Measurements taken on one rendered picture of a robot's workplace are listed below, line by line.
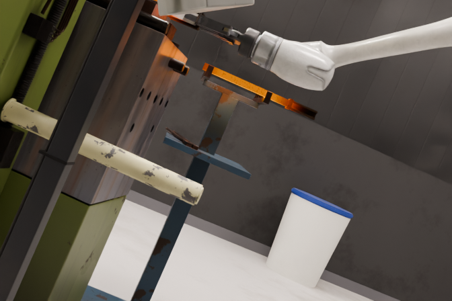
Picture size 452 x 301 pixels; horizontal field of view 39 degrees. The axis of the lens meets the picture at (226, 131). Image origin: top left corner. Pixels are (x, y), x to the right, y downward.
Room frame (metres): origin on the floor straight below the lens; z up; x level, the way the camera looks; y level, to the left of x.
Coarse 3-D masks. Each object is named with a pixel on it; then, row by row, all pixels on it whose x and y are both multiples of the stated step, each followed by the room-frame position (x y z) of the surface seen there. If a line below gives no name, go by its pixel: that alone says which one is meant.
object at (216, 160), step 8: (168, 136) 2.12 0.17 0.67; (168, 144) 2.01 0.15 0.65; (176, 144) 2.01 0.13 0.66; (184, 144) 2.05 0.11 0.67; (184, 152) 2.01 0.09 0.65; (192, 152) 2.01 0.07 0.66; (200, 152) 2.03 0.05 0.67; (208, 160) 2.02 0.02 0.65; (216, 160) 2.02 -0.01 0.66; (224, 160) 2.19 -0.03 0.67; (224, 168) 2.02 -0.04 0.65; (232, 168) 2.03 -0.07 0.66; (240, 168) 2.12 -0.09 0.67; (240, 176) 2.03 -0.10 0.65; (248, 176) 2.03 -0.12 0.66
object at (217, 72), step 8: (208, 64) 2.08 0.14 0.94; (216, 72) 2.08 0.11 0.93; (224, 72) 2.08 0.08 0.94; (232, 80) 2.08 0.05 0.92; (240, 80) 2.08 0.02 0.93; (248, 88) 2.09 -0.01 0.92; (256, 88) 2.09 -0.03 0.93; (264, 96) 2.09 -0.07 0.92; (272, 96) 2.09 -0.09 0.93; (288, 104) 2.09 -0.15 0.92; (296, 104) 2.11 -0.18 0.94; (296, 112) 2.13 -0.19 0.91; (304, 112) 2.11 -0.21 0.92; (312, 112) 2.11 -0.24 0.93
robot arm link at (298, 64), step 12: (288, 48) 1.60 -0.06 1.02; (300, 48) 1.61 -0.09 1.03; (312, 48) 1.62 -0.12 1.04; (276, 60) 1.61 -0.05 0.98; (288, 60) 1.60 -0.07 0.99; (300, 60) 1.59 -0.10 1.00; (312, 60) 1.59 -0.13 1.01; (324, 60) 1.60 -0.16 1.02; (276, 72) 1.63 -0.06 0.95; (288, 72) 1.61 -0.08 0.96; (300, 72) 1.60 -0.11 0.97; (312, 72) 1.60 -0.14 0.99; (324, 72) 1.60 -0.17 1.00; (300, 84) 1.62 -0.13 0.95; (312, 84) 1.61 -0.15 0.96; (324, 84) 1.61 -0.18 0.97
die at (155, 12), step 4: (148, 0) 1.56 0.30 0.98; (152, 0) 1.60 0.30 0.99; (144, 4) 1.56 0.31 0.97; (148, 4) 1.56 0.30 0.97; (152, 4) 1.56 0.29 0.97; (156, 4) 1.56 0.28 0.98; (144, 8) 1.56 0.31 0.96; (148, 8) 1.56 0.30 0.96; (152, 8) 1.56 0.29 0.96; (156, 8) 1.57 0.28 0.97; (148, 12) 1.56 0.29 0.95; (152, 12) 1.55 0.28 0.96; (156, 12) 1.59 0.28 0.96; (156, 16) 1.60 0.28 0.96; (160, 16) 1.64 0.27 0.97; (164, 16) 1.68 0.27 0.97; (164, 20) 1.69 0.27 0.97; (168, 20) 1.73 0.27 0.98
